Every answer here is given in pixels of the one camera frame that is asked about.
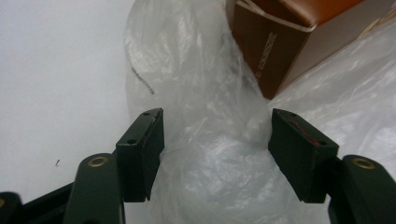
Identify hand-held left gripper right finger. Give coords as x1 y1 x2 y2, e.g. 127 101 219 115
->
268 107 340 204

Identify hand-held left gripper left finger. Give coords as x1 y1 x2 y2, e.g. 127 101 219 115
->
115 107 165 203

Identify clear plastic bag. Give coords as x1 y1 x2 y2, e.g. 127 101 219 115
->
123 0 396 224

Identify brown cardboard box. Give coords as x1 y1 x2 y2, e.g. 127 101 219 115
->
227 0 396 101

